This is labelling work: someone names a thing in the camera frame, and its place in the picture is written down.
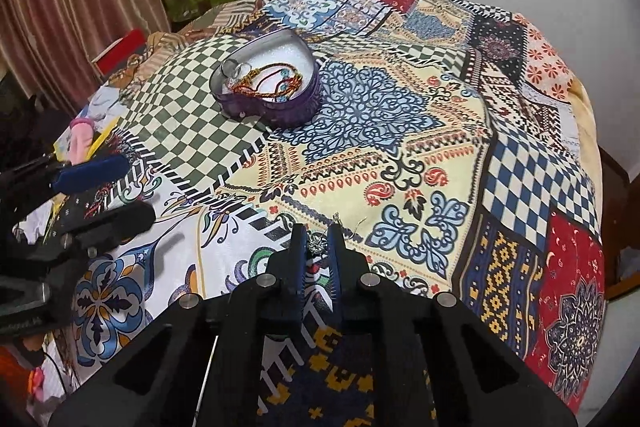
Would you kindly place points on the striped orange brown blanket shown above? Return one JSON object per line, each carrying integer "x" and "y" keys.
{"x": 161, "y": 46}

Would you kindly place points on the small dark jewelry piece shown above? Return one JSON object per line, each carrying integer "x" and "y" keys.
{"x": 317, "y": 244}

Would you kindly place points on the purple heart-shaped jewelry box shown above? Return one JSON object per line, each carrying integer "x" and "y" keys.
{"x": 274, "y": 77}

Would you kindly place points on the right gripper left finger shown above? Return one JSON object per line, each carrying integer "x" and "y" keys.
{"x": 198, "y": 363}

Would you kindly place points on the left hand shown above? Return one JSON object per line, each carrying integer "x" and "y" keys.
{"x": 27, "y": 351}

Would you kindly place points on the patchwork patterned bedspread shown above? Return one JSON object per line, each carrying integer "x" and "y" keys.
{"x": 454, "y": 144}

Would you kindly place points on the pink plush toy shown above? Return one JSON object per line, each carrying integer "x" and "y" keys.
{"x": 81, "y": 139}

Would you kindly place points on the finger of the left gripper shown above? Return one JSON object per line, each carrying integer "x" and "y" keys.
{"x": 31, "y": 184}
{"x": 103, "y": 232}

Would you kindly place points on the red gift box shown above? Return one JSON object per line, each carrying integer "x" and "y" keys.
{"x": 116, "y": 55}

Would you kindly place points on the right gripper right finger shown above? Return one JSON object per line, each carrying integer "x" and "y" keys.
{"x": 434, "y": 363}

